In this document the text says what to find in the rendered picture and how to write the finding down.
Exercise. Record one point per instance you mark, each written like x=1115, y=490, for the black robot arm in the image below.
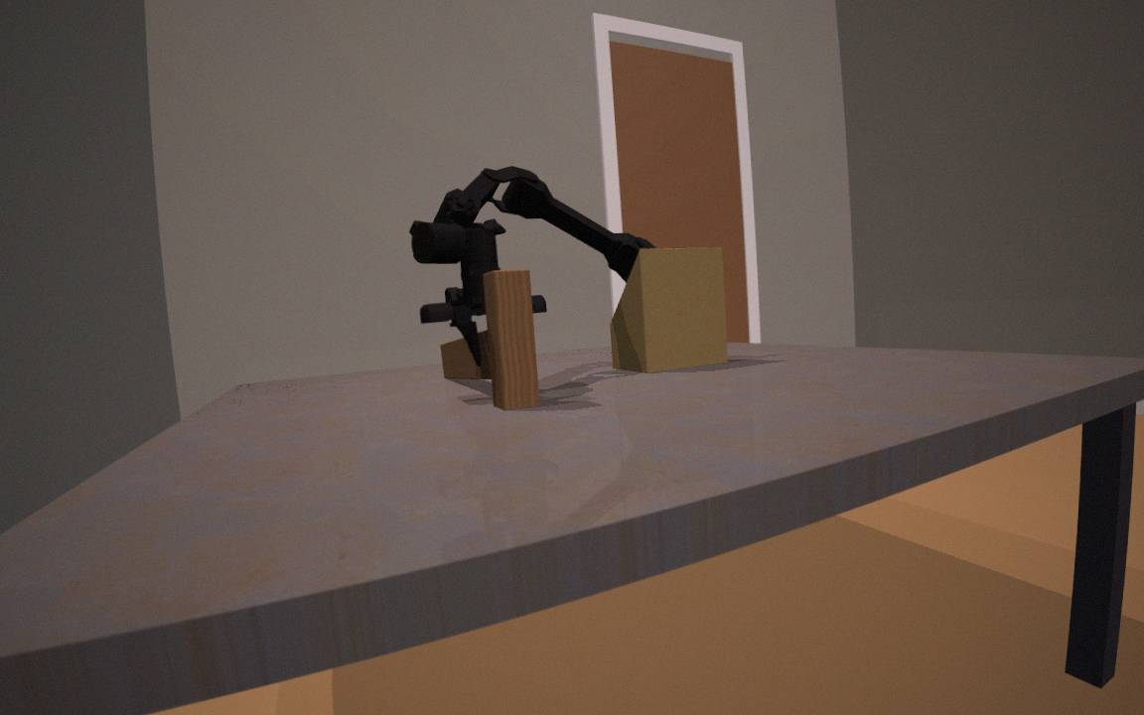
x=453, y=236

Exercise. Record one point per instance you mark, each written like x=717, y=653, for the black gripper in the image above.
x=473, y=285

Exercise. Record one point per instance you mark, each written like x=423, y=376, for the dark wooden post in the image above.
x=511, y=338

